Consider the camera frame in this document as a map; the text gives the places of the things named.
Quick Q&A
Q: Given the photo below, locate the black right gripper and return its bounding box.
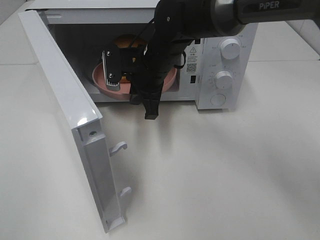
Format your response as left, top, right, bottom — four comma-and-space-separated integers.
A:
129, 42, 187, 120

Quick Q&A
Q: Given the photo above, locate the pink round plate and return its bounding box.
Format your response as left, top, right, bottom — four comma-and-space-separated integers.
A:
92, 62, 178, 101

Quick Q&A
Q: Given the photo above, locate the burger with lettuce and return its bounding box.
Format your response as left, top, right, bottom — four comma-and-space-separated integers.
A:
112, 34, 148, 83

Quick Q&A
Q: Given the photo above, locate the white microwave door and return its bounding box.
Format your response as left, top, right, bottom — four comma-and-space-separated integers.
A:
18, 10, 131, 233

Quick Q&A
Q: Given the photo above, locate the round white door button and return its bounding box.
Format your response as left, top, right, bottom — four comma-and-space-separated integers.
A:
210, 93, 227, 106

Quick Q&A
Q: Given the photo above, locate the white timer knob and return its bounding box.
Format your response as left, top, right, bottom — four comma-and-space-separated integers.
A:
214, 70, 233, 90

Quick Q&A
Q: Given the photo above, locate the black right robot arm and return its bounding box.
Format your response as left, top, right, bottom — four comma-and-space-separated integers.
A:
131, 0, 320, 120

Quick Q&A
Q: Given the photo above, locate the white warning label sticker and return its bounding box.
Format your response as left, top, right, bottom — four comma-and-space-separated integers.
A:
183, 45, 200, 75

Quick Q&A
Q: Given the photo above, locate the white microwave oven body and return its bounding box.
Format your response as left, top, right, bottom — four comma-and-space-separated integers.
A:
19, 0, 258, 110

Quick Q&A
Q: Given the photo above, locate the upper white power knob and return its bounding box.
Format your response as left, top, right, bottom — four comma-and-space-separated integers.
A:
219, 38, 241, 60

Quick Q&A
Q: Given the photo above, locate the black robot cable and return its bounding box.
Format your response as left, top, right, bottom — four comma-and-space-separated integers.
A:
128, 19, 156, 51

